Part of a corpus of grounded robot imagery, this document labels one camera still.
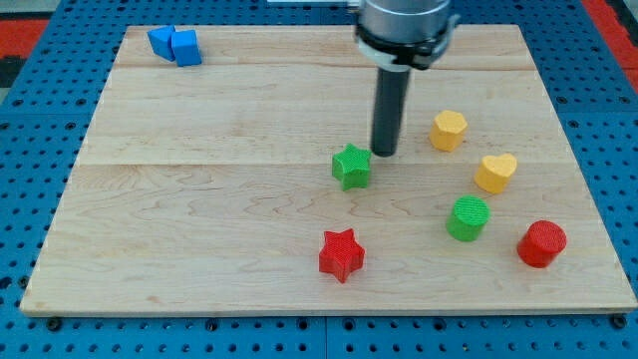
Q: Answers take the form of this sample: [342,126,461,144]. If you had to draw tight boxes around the wooden board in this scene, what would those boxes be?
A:
[20,25,637,317]

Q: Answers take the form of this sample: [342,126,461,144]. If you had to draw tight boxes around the blue cube block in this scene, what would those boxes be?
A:
[171,30,202,67]

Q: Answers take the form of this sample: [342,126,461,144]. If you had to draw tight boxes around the yellow hexagon block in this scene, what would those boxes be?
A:
[429,110,468,152]

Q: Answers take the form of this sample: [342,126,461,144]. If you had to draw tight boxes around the red star block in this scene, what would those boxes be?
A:
[318,228,366,283]

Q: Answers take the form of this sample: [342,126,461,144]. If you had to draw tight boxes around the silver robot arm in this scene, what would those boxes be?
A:
[355,0,460,72]

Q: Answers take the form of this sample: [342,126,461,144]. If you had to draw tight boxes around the red cylinder block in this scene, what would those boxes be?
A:
[516,220,567,268]

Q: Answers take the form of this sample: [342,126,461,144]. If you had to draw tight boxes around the yellow heart block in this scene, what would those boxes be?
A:
[474,153,517,193]

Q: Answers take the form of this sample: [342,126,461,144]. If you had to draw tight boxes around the green star block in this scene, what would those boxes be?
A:
[332,144,372,191]

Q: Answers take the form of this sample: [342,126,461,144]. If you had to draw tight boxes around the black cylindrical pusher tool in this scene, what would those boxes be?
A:
[370,68,410,158]

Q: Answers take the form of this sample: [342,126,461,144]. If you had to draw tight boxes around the blue triangle block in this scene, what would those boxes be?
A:
[147,25,175,62]

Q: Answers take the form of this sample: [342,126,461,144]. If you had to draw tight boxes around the green cylinder block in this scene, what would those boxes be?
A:
[446,195,490,242]

